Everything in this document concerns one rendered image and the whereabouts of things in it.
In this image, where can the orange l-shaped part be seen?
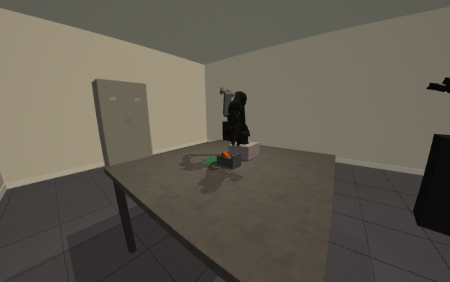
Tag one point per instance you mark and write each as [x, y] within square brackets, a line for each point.
[225, 154]

